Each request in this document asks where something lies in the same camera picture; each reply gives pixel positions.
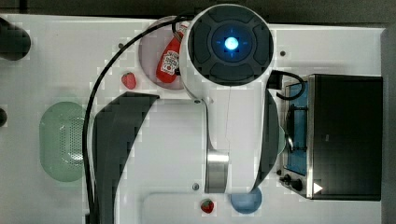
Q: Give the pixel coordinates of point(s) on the red ketchup bottle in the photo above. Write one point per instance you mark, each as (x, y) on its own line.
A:
(168, 64)

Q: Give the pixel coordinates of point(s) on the black toaster oven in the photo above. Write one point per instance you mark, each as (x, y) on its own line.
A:
(334, 129)

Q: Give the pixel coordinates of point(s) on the small black cylinder post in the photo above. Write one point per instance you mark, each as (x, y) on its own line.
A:
(3, 117)

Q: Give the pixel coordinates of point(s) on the green plastic strainer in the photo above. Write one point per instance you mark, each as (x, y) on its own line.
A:
(60, 141)

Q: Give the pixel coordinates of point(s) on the red strawberry near plate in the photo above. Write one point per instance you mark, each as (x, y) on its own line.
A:
(129, 80)

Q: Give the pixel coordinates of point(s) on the red strawberry near bowl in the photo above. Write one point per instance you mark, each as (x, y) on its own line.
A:
(207, 206)

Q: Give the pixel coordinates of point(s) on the grey oval plate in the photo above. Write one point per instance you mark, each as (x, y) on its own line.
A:
(150, 51)

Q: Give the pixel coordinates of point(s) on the blue bowl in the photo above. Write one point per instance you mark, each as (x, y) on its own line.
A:
(247, 203)

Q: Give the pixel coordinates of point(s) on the green cup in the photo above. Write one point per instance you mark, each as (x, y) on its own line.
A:
(281, 140)

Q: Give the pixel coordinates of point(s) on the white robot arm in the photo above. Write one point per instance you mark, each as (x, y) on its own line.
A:
(209, 139)

